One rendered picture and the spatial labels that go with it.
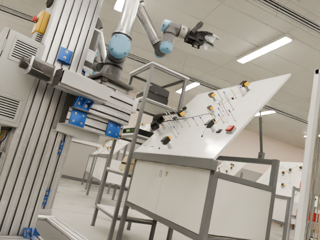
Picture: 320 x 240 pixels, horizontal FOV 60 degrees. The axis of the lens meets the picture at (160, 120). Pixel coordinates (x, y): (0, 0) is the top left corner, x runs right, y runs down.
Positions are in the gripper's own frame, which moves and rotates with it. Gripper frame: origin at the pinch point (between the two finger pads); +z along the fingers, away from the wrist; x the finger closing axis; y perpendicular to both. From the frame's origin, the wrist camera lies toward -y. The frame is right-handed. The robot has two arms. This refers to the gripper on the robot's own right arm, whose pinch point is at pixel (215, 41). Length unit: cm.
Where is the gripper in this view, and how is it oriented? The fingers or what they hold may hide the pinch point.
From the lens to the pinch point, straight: 185.6
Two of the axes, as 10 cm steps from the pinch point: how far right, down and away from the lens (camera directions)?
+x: 3.0, -2.6, -9.2
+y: -1.9, 9.3, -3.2
